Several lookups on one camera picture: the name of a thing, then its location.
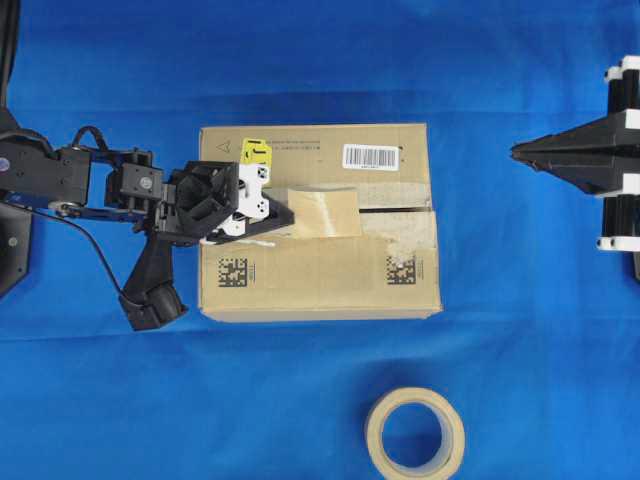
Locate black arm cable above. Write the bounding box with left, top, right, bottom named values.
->
left=29, top=208, right=132, bottom=304

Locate brown tape strip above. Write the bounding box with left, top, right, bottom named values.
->
left=266, top=186, right=362, bottom=239

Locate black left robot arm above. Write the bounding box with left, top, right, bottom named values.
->
left=1, top=1, right=295, bottom=331

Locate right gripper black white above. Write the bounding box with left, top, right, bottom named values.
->
left=511, top=55, right=639, bottom=252

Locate yellow sticker label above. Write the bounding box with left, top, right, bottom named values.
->
left=240, top=138, right=272, bottom=167

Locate cardboard box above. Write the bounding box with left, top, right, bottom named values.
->
left=198, top=123, right=443, bottom=323

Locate blue table cloth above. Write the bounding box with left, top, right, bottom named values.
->
left=1, top=1, right=639, bottom=479

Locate brown packing tape roll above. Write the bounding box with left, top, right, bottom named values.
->
left=364, top=387, right=466, bottom=479

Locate white barcode label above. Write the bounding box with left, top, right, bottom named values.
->
left=342, top=144, right=400, bottom=172

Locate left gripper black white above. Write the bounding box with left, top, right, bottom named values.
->
left=119, top=161, right=295, bottom=331

